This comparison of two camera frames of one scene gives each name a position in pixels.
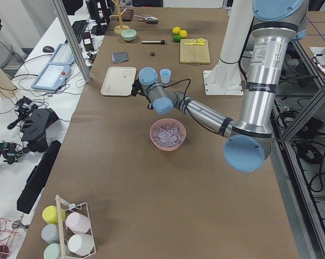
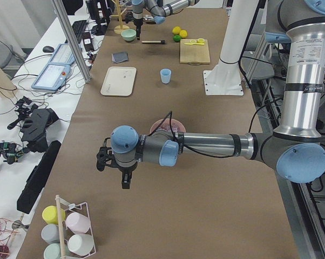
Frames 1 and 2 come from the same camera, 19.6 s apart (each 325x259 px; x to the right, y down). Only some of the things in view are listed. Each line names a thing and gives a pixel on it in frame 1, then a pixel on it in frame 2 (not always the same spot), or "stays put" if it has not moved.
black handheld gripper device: [34, 121] stays put
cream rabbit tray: [119, 81] stays put
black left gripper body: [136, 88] -> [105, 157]
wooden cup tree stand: [119, 29] stays put
